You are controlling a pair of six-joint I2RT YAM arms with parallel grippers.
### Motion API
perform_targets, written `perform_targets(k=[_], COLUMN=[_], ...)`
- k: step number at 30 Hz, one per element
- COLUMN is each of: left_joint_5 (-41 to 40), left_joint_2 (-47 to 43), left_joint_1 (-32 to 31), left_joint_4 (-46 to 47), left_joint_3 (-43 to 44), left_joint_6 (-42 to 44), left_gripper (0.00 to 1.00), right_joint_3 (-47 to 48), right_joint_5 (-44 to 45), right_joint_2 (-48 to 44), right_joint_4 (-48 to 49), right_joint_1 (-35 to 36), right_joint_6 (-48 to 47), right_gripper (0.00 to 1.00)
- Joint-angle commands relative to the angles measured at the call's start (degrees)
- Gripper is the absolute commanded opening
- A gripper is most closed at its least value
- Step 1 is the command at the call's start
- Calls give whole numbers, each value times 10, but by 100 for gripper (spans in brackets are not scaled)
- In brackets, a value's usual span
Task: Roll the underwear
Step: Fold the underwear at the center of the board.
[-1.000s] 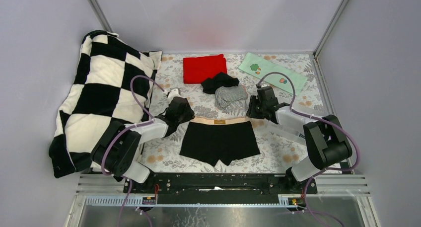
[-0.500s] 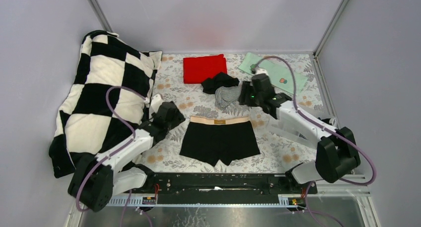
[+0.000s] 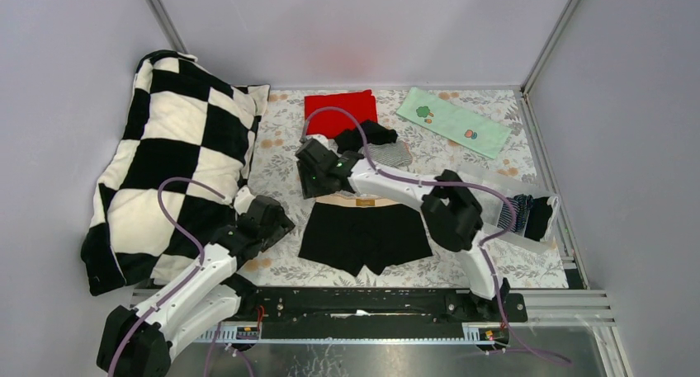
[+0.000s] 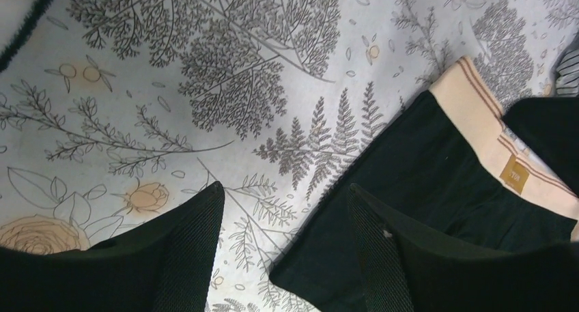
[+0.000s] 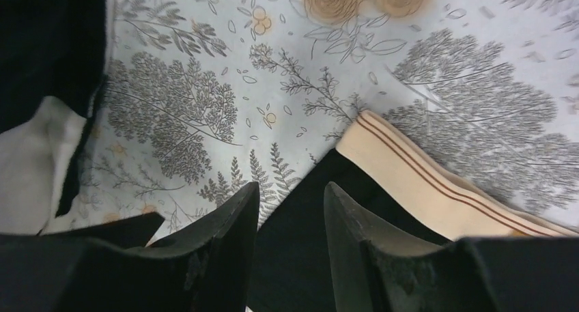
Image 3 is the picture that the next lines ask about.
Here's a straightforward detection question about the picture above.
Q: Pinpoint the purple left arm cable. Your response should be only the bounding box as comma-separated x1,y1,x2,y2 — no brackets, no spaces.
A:
106,177,247,377

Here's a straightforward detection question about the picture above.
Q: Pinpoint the aluminium frame rail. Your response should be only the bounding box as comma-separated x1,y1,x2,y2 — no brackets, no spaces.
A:
135,290,629,376

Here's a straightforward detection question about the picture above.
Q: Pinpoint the black white checkered blanket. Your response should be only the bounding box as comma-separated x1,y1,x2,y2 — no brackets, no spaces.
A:
80,49,270,296

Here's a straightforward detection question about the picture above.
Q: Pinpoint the navy striped rolled underwear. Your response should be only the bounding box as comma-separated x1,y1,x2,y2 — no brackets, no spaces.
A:
497,194,534,233

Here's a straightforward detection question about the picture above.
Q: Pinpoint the mint green printed cloth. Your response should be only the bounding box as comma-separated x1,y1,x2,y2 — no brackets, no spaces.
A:
396,87,511,159

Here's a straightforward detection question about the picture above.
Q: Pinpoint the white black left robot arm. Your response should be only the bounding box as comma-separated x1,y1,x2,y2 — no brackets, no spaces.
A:
97,194,295,376

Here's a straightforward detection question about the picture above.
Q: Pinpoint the black rolled underwear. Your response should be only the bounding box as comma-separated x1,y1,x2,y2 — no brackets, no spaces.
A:
523,197,555,242

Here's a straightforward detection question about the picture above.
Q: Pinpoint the black crumpled garment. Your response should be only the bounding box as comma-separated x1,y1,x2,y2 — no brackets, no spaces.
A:
333,120,398,154

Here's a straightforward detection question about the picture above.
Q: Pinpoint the clear plastic organizer box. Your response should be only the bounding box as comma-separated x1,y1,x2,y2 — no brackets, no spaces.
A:
457,163,560,253

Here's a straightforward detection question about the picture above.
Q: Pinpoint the black underwear beige waistband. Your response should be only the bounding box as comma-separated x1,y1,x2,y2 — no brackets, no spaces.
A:
299,196,433,276

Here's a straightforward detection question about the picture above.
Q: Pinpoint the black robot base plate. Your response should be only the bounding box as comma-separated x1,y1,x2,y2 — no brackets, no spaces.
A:
226,286,502,323

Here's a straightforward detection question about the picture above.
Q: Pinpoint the grey striped underwear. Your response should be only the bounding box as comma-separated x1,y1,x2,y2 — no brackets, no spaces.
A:
367,141,413,167

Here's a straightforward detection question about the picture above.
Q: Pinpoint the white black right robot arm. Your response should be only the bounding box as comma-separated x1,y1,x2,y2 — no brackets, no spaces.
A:
295,137,509,321

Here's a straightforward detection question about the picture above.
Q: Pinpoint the red folded cloth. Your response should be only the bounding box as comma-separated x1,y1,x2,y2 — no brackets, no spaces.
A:
304,90,377,139

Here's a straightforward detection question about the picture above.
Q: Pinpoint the floral table cloth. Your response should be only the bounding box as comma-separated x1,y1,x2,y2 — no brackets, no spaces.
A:
241,88,568,289

